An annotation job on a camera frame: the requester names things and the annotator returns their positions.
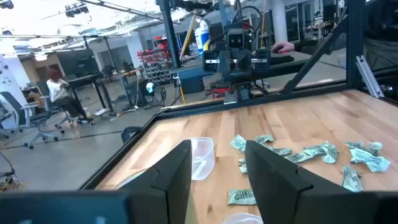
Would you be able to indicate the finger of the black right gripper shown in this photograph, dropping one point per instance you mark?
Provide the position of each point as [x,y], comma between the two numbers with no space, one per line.
[231,93]
[245,90]

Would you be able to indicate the pale green mug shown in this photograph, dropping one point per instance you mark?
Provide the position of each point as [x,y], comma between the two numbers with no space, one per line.
[124,183]

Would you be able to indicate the black desk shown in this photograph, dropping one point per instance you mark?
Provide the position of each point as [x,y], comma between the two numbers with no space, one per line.
[84,79]

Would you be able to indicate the grey office desk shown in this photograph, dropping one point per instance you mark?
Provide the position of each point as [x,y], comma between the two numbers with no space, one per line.
[320,68]
[191,84]

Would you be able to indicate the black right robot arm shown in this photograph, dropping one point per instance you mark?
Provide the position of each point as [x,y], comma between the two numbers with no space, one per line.
[219,40]

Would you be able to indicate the person's hand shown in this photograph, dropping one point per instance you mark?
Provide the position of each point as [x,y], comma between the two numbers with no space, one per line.
[283,47]

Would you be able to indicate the black keyboard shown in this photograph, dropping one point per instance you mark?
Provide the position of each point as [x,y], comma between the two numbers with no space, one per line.
[281,59]

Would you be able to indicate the person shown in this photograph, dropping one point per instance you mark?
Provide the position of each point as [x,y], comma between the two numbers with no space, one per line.
[382,31]
[56,90]

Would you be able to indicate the white round pillar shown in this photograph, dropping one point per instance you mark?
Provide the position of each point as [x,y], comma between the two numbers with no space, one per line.
[279,21]

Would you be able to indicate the red toolbox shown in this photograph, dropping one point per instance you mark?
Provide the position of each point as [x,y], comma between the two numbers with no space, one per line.
[219,92]

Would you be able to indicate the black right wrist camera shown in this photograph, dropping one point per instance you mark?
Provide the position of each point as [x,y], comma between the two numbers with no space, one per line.
[236,39]

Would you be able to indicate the silver aluminium bracket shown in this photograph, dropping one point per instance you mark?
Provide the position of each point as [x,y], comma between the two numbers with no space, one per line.
[370,77]

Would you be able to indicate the white blue barrel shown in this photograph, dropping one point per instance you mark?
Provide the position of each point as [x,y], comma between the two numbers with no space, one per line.
[202,34]

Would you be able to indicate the black office chair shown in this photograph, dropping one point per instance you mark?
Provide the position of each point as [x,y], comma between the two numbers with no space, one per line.
[42,93]

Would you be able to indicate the small clear plastic container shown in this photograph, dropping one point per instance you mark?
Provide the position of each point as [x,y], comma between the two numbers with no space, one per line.
[202,161]

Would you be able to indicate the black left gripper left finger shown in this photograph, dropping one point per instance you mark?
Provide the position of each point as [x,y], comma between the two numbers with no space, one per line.
[168,186]

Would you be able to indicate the red parts bin rack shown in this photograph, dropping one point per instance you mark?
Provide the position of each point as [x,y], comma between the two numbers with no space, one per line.
[155,62]

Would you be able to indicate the grey office chair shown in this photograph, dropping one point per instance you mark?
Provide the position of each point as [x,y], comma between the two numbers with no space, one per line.
[15,109]

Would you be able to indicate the yellow pole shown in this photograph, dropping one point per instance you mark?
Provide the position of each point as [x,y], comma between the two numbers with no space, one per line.
[188,37]

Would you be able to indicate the black wall screen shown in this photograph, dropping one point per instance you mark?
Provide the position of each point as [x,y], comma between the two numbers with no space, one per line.
[77,62]

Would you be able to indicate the black desk pole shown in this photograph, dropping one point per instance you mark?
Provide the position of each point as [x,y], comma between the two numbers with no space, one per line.
[169,31]

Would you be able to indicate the black aluminium table frame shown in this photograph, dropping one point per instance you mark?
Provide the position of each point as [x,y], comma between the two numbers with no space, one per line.
[356,46]

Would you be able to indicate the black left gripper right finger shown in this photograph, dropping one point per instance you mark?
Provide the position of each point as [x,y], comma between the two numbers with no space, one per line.
[280,186]

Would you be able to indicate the black table clamp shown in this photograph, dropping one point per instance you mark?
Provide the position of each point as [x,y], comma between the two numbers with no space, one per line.
[130,133]

